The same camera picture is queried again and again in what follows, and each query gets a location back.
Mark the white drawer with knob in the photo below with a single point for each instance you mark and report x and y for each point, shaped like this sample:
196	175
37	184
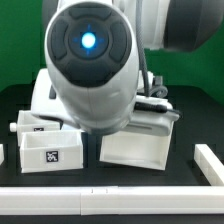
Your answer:
26	122

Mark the white right rail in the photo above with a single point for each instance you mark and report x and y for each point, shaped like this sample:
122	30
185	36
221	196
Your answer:
209	164

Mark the white front rail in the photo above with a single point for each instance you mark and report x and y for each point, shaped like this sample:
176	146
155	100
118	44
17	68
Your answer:
111	200

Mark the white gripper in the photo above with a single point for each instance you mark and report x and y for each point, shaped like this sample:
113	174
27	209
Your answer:
103	110

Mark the white drawer cabinet box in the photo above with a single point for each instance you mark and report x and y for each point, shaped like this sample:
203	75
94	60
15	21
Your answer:
135	149

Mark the white rail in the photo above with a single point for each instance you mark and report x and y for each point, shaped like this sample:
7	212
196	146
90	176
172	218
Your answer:
111	200
209	164

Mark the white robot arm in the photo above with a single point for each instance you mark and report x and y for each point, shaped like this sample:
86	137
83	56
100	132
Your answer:
95	78

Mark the white left rail block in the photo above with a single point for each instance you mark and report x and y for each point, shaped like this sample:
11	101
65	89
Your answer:
1	154

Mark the white drawer without knob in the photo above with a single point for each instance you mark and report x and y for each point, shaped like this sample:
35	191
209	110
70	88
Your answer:
51	151

